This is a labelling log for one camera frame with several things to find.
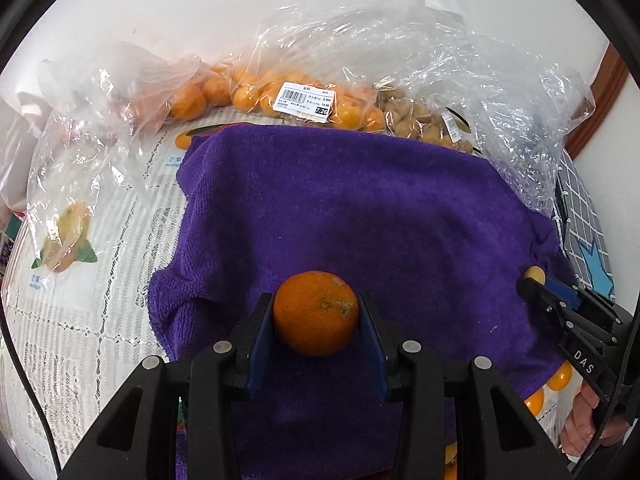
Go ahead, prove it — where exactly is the person's right hand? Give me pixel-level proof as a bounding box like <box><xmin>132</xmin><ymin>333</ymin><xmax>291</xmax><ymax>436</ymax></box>
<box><xmin>560</xmin><ymin>382</ymin><xmax>630</xmax><ymax>457</ymax></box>

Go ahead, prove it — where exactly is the brown door frame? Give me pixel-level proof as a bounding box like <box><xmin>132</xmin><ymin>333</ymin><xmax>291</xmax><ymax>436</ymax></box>
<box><xmin>565</xmin><ymin>44</ymin><xmax>629</xmax><ymax>159</ymax></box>

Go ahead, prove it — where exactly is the orange mandarin three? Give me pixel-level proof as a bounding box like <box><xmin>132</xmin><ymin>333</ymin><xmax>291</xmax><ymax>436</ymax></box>
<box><xmin>546</xmin><ymin>361</ymin><xmax>573</xmax><ymax>391</ymax></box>

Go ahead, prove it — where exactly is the clear plastic fruit bag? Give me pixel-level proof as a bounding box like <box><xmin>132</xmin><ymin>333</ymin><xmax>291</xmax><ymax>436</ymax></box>
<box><xmin>215</xmin><ymin>0</ymin><xmax>594</xmax><ymax>214</ymax></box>

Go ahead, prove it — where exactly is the black cable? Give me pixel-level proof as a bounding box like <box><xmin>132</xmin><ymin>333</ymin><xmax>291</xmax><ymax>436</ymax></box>
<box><xmin>0</xmin><ymin>303</ymin><xmax>64</xmax><ymax>470</ymax></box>

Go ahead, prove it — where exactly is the purple towel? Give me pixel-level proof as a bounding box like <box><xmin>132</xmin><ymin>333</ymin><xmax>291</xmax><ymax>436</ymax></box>
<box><xmin>148</xmin><ymin>124</ymin><xmax>574</xmax><ymax>479</ymax></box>

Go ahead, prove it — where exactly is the oval orange kumquat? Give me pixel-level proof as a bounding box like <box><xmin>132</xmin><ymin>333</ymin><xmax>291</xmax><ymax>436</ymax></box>
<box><xmin>525</xmin><ymin>388</ymin><xmax>544</xmax><ymax>417</ymax></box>

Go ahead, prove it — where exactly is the grey checked star cushion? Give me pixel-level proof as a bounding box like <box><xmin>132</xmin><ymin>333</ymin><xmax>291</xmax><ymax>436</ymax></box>
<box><xmin>553</xmin><ymin>151</ymin><xmax>615</xmax><ymax>300</ymax></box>

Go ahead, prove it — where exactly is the orange mandarin one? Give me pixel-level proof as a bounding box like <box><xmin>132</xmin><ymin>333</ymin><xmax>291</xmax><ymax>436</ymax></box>
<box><xmin>272</xmin><ymin>271</ymin><xmax>359</xmax><ymax>356</ymax></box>

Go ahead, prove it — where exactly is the small clear plastic bag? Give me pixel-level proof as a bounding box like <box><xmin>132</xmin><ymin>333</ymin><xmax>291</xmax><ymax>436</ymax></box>
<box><xmin>1</xmin><ymin>42</ymin><xmax>205</xmax><ymax>273</ymax></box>

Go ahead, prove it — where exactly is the small pale longan fruit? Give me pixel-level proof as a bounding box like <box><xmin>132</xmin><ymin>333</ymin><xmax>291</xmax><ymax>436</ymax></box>
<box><xmin>524</xmin><ymin>266</ymin><xmax>547</xmax><ymax>285</ymax></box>

